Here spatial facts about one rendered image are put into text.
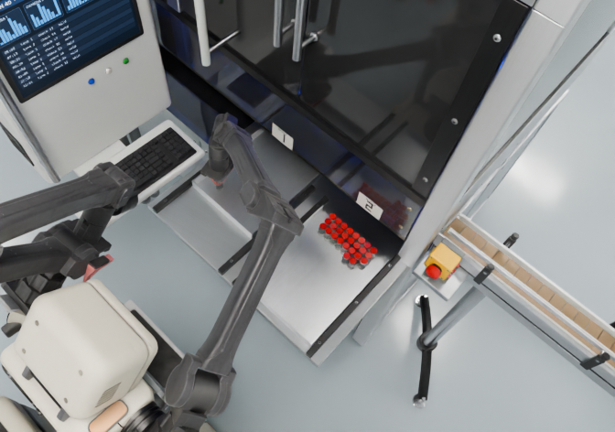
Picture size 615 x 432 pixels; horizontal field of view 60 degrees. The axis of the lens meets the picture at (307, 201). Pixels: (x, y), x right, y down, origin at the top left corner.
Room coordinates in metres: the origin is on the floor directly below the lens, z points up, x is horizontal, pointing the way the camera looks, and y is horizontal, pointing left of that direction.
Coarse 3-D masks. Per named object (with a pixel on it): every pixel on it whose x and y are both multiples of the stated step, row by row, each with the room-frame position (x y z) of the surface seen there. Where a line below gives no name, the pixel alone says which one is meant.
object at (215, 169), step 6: (228, 156) 0.84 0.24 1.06; (210, 162) 0.82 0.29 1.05; (216, 162) 0.81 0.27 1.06; (222, 162) 0.82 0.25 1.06; (228, 162) 0.84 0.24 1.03; (204, 168) 0.81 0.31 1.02; (210, 168) 0.82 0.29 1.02; (216, 168) 0.81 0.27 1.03; (222, 168) 0.82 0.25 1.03; (228, 168) 0.83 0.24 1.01; (204, 174) 0.79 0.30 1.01; (210, 174) 0.80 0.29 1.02; (216, 174) 0.80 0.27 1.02; (222, 174) 0.80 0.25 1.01; (216, 180) 0.78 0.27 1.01
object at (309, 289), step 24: (312, 216) 0.77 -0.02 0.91; (312, 240) 0.71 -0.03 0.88; (288, 264) 0.62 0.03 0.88; (312, 264) 0.63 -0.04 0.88; (336, 264) 0.64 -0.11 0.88; (384, 264) 0.65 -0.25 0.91; (288, 288) 0.54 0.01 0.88; (312, 288) 0.55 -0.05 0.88; (336, 288) 0.57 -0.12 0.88; (360, 288) 0.58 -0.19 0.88; (288, 312) 0.47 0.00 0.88; (312, 312) 0.49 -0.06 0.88; (336, 312) 0.50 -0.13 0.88; (312, 336) 0.42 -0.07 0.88
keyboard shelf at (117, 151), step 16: (160, 128) 1.08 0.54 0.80; (176, 128) 1.09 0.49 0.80; (144, 144) 1.00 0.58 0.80; (192, 144) 1.03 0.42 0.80; (96, 160) 0.91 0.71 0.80; (112, 160) 0.92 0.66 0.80; (192, 160) 0.97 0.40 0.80; (80, 176) 0.84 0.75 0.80; (176, 176) 0.91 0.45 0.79; (144, 192) 0.82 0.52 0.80
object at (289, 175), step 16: (256, 144) 1.02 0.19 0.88; (272, 144) 1.03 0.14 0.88; (272, 160) 0.97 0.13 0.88; (288, 160) 0.98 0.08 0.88; (272, 176) 0.91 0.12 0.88; (288, 176) 0.92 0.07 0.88; (304, 176) 0.93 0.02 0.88; (320, 176) 0.93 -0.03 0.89; (208, 192) 0.81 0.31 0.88; (224, 192) 0.82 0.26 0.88; (288, 192) 0.86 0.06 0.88; (224, 208) 0.77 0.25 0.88; (240, 208) 0.78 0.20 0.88; (240, 224) 0.71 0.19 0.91; (256, 224) 0.73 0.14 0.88
